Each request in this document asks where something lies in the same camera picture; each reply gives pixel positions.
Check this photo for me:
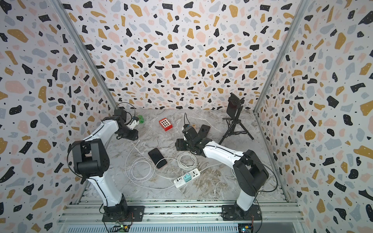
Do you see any pink case phone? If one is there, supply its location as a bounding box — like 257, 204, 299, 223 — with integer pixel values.
198, 124, 211, 140
148, 148, 168, 169

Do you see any white charging cable with plug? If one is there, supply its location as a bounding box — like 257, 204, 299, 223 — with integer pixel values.
124, 139, 178, 190

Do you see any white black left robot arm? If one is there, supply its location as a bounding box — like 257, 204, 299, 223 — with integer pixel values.
71, 107, 139, 214

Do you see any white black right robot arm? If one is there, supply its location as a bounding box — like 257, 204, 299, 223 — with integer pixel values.
182, 124, 270, 213

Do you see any teal plug adapter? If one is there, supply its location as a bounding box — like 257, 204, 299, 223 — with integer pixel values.
183, 173, 192, 183

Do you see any green round toy piece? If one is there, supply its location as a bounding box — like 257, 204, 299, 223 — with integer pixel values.
138, 115, 145, 124

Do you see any red toy block with grid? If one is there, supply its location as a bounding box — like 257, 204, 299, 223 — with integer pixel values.
159, 118, 173, 132

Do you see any white power strip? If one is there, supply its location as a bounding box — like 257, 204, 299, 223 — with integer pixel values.
173, 169, 201, 188

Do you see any black tripod stand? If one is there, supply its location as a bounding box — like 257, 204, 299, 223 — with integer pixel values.
218, 112, 254, 145

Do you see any black panel on tripod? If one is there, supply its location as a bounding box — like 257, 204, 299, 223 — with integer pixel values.
226, 93, 245, 118

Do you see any green circuit board left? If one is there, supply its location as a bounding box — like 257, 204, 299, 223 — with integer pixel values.
113, 224, 130, 233

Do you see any green circuit board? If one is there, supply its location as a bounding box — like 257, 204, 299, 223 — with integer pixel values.
113, 224, 130, 233
238, 223, 254, 233

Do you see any green circuit board right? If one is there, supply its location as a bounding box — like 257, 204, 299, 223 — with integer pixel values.
238, 223, 254, 233

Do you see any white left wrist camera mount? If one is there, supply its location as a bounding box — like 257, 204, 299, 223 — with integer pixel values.
127, 116, 139, 130

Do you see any coiled white cable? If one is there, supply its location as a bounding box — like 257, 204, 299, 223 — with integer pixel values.
177, 151, 199, 171

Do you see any white power strip cord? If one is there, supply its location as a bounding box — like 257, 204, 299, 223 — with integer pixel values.
200, 161, 237, 175

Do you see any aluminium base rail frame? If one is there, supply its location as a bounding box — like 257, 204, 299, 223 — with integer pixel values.
55, 197, 308, 233

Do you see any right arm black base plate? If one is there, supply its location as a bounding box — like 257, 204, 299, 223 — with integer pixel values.
221, 204, 262, 221

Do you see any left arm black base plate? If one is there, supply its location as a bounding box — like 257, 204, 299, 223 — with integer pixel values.
102, 205, 145, 222

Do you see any aluminium corner frame post left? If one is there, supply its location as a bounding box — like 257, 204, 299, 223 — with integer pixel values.
50, 0, 117, 110

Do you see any aluminium corner frame post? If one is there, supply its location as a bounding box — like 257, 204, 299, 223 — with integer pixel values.
253, 0, 310, 115
50, 0, 117, 110

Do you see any aluminium corner frame post right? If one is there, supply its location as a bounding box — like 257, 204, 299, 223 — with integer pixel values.
253, 0, 310, 115

